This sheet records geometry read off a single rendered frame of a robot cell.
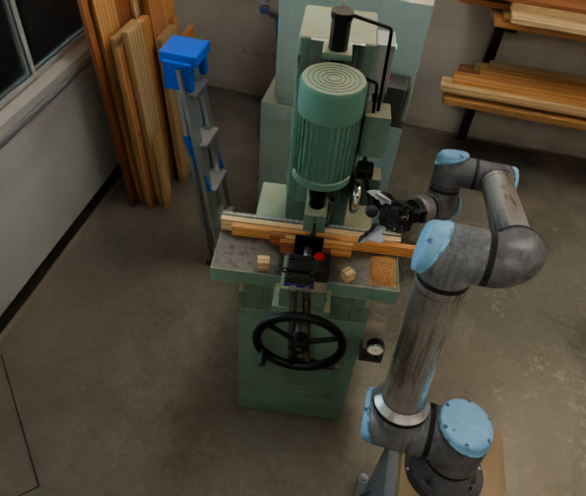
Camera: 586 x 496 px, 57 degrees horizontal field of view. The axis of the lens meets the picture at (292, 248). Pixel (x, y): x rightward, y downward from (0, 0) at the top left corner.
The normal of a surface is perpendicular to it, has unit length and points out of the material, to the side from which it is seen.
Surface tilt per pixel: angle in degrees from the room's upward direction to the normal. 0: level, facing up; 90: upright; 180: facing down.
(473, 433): 5
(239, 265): 0
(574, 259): 0
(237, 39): 90
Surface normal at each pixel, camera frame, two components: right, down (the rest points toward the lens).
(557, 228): 0.07, -0.69
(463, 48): -0.23, 0.70
